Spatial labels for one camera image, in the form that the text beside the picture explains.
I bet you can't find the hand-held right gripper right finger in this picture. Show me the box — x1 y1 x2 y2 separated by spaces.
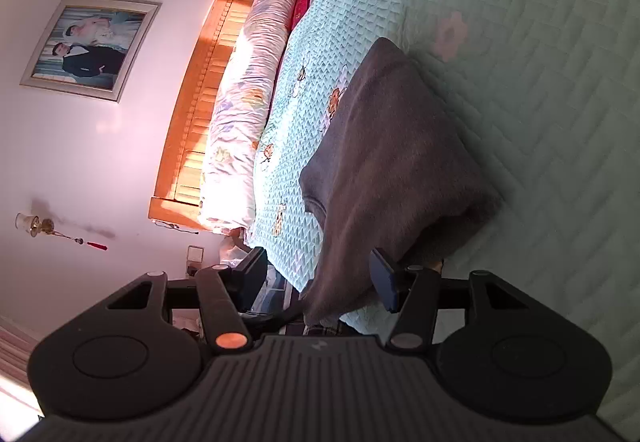
369 248 531 353

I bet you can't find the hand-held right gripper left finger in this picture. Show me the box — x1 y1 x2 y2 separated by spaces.
106 247 269 354

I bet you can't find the grey knitted sweater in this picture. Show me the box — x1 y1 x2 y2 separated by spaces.
299 37 503 328

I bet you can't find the white plastic bag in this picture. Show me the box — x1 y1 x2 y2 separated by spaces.
217 235 251 269

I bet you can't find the red hanging tassel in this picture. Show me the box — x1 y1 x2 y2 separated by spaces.
52 228 108 251

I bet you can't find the pink rolled quilt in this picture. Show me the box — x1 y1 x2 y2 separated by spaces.
197 0 328 235

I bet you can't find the wooden headboard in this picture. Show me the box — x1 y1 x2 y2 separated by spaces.
148 0 271 229

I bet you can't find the mint quilted bee blanket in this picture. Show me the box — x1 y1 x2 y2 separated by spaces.
245 0 640 428

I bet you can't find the pink curtain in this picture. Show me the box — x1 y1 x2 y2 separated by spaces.
0 315 43 420

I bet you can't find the framed wedding photo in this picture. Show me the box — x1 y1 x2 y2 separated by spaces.
20 0 162 103

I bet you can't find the white wall socket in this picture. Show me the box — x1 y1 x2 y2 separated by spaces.
186 245 206 277

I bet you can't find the wall lamp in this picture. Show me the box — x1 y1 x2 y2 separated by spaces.
15 212 56 238

